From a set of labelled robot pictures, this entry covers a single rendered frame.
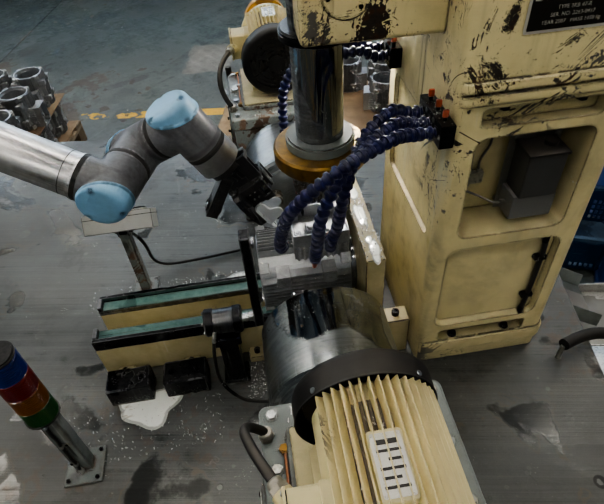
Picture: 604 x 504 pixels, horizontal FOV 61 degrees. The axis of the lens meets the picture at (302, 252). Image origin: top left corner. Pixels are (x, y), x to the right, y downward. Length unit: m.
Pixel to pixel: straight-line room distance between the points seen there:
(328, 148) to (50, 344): 0.92
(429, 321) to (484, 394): 0.22
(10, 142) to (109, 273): 0.69
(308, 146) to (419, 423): 0.55
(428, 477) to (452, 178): 0.51
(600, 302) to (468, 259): 1.11
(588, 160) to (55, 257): 1.44
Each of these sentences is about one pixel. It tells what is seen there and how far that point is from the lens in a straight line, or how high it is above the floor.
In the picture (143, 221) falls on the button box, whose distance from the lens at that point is 1.34.
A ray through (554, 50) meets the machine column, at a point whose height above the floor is 1.55.
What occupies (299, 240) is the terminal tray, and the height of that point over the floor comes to 1.13.
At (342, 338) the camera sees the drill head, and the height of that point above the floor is 1.16.
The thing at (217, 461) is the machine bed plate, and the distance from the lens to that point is 1.20.
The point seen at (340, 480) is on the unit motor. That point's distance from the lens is 0.57.
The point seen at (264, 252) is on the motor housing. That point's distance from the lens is 1.12.
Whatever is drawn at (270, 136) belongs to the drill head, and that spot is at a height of 1.16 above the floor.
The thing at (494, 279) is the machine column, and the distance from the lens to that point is 1.16.
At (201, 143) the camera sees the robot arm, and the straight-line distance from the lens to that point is 1.01.
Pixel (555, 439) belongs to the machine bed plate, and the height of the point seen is 0.80.
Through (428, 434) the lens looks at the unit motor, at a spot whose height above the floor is 1.34.
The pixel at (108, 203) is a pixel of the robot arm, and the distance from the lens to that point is 0.97.
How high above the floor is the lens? 1.88
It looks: 44 degrees down
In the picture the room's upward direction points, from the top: 5 degrees counter-clockwise
